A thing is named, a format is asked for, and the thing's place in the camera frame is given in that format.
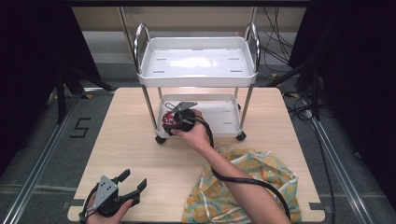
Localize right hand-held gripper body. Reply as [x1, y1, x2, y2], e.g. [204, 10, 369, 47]
[169, 101, 199, 133]

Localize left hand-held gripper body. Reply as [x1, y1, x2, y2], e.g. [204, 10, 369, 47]
[90, 175, 135, 218]

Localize red round can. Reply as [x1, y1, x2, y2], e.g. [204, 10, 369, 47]
[162, 111, 177, 126]

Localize white two-tier trolley cart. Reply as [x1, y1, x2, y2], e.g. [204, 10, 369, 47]
[133, 21, 262, 146]

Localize person's right hand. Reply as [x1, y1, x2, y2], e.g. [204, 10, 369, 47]
[170, 108, 215, 154]

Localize person's left hand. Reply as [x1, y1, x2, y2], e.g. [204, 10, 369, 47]
[85, 192, 135, 224]

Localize floral green orange cloth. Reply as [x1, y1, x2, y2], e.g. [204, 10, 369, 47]
[181, 147, 304, 224]

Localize black metal stand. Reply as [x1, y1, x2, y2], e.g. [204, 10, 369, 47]
[262, 59, 322, 121]
[55, 63, 117, 125]

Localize black curtain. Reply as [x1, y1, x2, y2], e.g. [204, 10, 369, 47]
[289, 0, 396, 204]
[0, 0, 102, 176]

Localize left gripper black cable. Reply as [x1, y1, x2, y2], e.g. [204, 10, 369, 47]
[78, 186, 101, 224]

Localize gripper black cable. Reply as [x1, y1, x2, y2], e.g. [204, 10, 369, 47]
[186, 115, 291, 220]
[78, 186, 101, 224]

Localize metal floor rail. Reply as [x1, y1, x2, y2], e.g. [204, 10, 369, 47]
[306, 105, 376, 224]
[0, 92, 82, 224]

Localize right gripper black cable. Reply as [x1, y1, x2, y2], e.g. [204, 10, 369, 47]
[186, 115, 291, 220]

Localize black floor cables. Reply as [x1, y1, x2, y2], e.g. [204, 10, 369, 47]
[283, 91, 332, 175]

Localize black hanging cables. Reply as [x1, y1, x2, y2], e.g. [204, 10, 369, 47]
[259, 6, 296, 67]

